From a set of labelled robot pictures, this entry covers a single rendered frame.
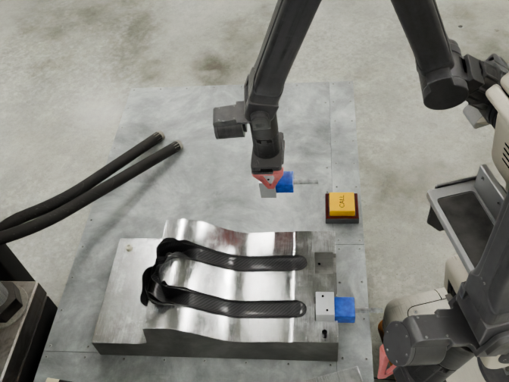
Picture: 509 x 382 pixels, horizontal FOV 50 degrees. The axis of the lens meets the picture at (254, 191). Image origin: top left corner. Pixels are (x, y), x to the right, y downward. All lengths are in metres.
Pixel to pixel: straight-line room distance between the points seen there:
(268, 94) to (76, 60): 2.62
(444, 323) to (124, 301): 0.71
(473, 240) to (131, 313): 0.70
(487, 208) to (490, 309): 0.43
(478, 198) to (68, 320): 0.90
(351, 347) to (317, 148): 0.57
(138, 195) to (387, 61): 1.98
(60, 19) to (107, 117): 1.12
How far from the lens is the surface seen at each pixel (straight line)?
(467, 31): 3.41
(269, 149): 1.12
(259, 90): 0.97
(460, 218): 1.07
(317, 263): 1.19
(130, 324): 1.19
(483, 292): 0.69
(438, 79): 0.96
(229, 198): 1.40
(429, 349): 0.75
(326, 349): 1.10
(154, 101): 1.73
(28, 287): 1.43
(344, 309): 1.09
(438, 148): 2.66
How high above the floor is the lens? 1.87
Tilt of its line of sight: 50 degrees down
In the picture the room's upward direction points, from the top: 9 degrees counter-clockwise
